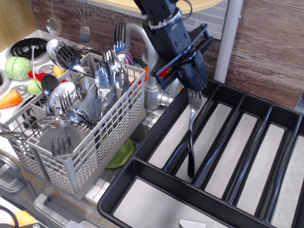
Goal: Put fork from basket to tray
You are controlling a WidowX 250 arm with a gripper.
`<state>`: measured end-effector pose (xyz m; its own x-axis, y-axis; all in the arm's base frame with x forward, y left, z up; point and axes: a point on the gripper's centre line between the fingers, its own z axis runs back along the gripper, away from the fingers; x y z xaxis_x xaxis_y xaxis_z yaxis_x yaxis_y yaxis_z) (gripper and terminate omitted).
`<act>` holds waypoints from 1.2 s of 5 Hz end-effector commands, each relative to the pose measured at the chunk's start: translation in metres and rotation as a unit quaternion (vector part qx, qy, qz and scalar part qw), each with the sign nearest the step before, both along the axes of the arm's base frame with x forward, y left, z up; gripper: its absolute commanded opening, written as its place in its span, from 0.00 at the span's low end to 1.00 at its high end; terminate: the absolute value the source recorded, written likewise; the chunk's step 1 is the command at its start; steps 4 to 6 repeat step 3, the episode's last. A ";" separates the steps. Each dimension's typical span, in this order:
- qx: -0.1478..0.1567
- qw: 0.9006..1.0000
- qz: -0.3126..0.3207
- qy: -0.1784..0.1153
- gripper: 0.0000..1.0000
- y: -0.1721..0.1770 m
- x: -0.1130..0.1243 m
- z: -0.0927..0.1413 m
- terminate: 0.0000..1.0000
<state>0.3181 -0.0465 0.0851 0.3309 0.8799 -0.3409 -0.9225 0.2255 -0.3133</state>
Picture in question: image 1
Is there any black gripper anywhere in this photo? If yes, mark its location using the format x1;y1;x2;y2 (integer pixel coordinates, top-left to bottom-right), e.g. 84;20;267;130
143;14;214;91

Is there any silver metal fork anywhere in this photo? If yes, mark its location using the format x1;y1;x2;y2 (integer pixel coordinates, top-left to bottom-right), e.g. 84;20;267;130
187;89;203;178

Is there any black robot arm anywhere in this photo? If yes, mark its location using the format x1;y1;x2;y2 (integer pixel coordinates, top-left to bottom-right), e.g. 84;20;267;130
135;0;213;91

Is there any silver fork beside spoon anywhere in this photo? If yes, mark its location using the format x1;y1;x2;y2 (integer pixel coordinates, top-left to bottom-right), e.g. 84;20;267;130
101;46;122;88

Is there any tall silver fork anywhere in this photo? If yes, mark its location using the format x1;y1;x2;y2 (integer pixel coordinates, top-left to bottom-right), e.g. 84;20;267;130
113;21;129;95

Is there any black cutlery tray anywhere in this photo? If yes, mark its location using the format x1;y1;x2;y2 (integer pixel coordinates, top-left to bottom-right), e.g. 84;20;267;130
97;81;304;228

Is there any silver fork middle basket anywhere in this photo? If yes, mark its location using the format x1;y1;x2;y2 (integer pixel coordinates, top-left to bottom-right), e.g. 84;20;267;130
73;114;97;133

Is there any grey plastic cutlery basket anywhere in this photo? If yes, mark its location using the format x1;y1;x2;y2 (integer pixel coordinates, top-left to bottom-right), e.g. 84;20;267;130
5;65;146;200

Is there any light blue toy cup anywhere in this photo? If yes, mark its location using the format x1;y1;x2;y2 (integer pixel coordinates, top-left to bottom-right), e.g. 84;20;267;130
165;84;184;96

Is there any red toy pepper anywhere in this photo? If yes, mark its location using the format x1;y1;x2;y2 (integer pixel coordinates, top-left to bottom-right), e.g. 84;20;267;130
160;67;171;78

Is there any silver toy faucet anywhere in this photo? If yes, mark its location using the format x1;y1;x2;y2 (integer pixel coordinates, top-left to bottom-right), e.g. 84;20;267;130
125;21;180;110

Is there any light wooden shelf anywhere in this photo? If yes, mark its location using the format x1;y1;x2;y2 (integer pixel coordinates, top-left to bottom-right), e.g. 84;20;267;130
87;0;222;14

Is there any grey metal pole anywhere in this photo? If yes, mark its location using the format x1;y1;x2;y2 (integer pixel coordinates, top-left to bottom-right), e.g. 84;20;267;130
214;0;244;83

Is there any purple toy onion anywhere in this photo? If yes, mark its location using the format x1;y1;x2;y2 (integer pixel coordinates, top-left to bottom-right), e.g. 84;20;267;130
124;52;134;66

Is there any large silver spoon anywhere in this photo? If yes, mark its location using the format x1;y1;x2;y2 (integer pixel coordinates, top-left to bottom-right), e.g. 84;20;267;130
95;60;114;120

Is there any green toy leaf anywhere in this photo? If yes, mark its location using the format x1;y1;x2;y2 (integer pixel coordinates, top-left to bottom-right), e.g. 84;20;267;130
106;139;134;169

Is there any hanging metal spatula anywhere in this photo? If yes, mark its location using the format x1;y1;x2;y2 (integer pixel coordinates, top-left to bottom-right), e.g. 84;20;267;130
76;0;90;44

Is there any yellow toy fruit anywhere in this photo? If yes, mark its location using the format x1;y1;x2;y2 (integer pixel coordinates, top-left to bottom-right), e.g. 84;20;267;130
53;65;66;77

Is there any big silver serving spoon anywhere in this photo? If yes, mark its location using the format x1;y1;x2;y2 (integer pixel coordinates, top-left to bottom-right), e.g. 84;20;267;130
46;82;76;116

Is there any hanging round metal strainer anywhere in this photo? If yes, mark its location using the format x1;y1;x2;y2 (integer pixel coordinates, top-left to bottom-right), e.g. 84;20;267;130
46;0;62;36

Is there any dark silver spoon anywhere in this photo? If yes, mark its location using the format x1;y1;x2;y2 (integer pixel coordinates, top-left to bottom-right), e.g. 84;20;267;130
41;74;60;98

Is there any red toy piece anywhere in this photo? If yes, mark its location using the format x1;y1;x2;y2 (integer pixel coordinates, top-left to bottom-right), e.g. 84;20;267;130
28;71;46;81

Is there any green toy apple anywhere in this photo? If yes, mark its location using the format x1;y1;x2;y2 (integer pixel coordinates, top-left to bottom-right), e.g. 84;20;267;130
27;80;42;95

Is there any black stove coil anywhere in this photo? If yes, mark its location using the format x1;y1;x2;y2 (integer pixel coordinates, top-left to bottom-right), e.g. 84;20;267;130
9;38;47;59

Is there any green toy cabbage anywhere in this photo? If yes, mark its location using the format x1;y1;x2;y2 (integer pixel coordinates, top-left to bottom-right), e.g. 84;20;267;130
4;57;32;80

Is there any orange toy carrot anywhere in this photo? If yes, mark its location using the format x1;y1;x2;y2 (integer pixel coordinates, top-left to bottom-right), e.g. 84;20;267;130
0;89;23;109

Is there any orange toy at corner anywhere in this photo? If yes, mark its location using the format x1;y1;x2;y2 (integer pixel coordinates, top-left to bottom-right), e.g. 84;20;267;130
13;210;36;227

